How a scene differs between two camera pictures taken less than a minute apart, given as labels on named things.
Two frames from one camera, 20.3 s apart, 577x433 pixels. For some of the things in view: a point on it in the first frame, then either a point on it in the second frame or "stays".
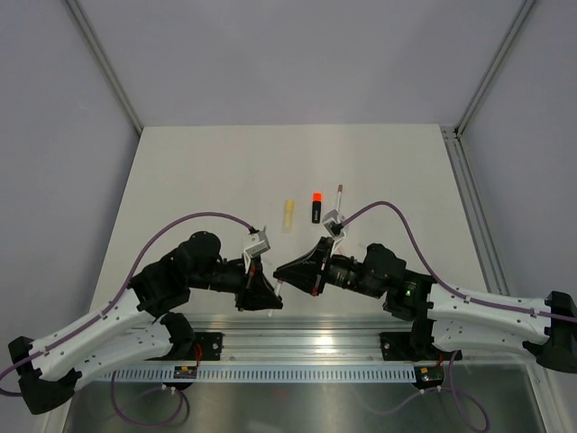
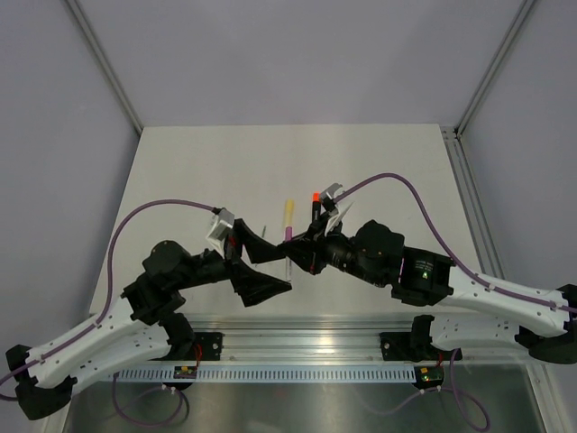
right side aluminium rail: [480, 226] stays
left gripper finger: [266, 297] -> [258, 249]
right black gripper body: [325, 254] -> [334, 249]
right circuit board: [429, 376] stays
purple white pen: [279, 284] -> [288, 235]
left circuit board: [182, 372] stays
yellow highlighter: [288, 219] stays
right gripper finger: [302, 272] -> [302, 250]
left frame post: [90, 40] stays
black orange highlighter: [316, 207] stays
